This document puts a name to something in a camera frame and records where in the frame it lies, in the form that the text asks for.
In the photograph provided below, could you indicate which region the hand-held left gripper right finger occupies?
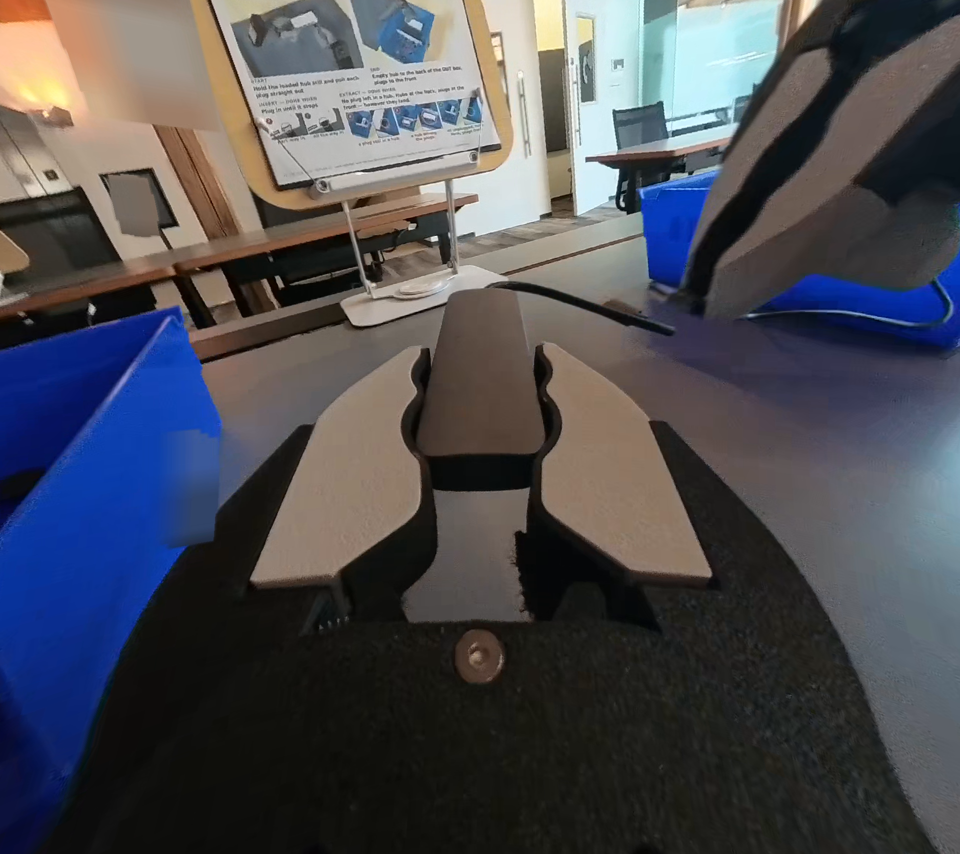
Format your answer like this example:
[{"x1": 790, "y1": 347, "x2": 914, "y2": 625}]
[{"x1": 527, "y1": 342, "x2": 715, "y2": 589}]

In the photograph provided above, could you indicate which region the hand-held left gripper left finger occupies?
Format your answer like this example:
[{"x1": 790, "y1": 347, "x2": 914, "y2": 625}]
[{"x1": 248, "y1": 346, "x2": 441, "y2": 591}]

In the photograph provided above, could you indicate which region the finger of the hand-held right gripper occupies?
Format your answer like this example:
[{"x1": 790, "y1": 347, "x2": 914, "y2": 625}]
[
  {"x1": 677, "y1": 44, "x2": 837, "y2": 308},
  {"x1": 703, "y1": 25, "x2": 960, "y2": 320}
]

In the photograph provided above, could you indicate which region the black usb cable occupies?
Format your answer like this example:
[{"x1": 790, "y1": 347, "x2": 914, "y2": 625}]
[{"x1": 667, "y1": 277, "x2": 957, "y2": 332}]

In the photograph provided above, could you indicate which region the blue plastic bin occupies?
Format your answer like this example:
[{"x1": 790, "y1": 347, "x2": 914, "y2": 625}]
[
  {"x1": 637, "y1": 168, "x2": 960, "y2": 350},
  {"x1": 0, "y1": 305, "x2": 224, "y2": 854}
]

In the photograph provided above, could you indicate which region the black hub cable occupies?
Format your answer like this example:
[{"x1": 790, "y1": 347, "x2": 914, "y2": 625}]
[{"x1": 486, "y1": 280, "x2": 678, "y2": 338}]

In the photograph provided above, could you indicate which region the long office desk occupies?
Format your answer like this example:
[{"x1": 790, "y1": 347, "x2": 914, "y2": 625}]
[{"x1": 585, "y1": 123, "x2": 740, "y2": 210}]

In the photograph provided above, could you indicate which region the black office chair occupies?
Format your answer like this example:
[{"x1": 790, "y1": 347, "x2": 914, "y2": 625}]
[
  {"x1": 0, "y1": 185, "x2": 125, "y2": 270},
  {"x1": 611, "y1": 100, "x2": 670, "y2": 154}
]

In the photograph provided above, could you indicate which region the dark office desk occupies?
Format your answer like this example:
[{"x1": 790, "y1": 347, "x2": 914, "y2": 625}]
[
  {"x1": 174, "y1": 192, "x2": 481, "y2": 315},
  {"x1": 0, "y1": 256, "x2": 198, "y2": 345}
]

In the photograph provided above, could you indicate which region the instruction sign on stand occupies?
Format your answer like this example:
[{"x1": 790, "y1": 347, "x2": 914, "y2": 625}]
[{"x1": 171, "y1": 0, "x2": 516, "y2": 329}]

